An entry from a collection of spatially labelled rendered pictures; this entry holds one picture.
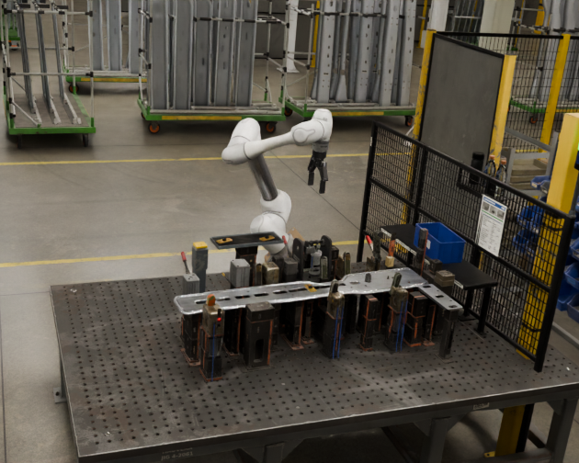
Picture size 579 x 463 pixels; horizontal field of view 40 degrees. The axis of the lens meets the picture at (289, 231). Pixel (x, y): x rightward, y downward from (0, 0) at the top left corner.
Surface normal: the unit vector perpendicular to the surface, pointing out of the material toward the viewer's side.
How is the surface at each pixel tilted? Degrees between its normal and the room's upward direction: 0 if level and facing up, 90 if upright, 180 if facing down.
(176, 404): 0
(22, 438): 0
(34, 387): 0
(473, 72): 89
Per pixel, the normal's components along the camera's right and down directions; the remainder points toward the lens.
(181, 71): 0.26, 0.31
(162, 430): 0.07, -0.93
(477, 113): -0.94, 0.07
